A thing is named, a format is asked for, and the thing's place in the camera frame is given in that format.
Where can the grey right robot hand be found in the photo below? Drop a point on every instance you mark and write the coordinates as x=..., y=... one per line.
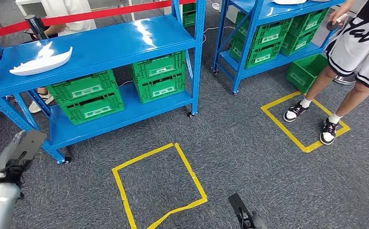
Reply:
x=258, y=222

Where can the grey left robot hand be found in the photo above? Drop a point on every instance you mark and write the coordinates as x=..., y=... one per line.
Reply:
x=5, y=158

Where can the chrome base stool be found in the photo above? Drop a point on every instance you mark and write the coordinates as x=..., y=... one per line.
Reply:
x=344, y=80

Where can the white desk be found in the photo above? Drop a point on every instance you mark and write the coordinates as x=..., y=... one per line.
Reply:
x=29, y=6

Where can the yellow floor tape square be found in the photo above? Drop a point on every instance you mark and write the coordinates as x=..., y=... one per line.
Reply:
x=305, y=148
x=143, y=157

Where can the black left wrist camera bracket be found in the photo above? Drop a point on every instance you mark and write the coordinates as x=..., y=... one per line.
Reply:
x=31, y=143

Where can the blue steel shelf rack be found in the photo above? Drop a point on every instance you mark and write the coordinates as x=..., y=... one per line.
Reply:
x=108, y=47
x=298, y=11

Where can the black round handheld device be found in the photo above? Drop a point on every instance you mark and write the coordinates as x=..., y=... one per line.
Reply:
x=332, y=25

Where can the white curved plastic part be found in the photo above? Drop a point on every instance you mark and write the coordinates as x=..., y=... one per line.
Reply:
x=42, y=64

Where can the red barrier belt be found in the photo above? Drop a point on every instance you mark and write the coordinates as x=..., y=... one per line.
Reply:
x=108, y=12

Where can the white moulded plastic panel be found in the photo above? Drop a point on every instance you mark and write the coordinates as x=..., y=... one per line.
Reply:
x=288, y=1

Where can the person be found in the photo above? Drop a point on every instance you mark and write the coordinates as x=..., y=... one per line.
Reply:
x=73, y=12
x=358, y=47

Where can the black stanchion post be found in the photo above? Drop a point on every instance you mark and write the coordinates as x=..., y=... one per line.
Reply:
x=36, y=28

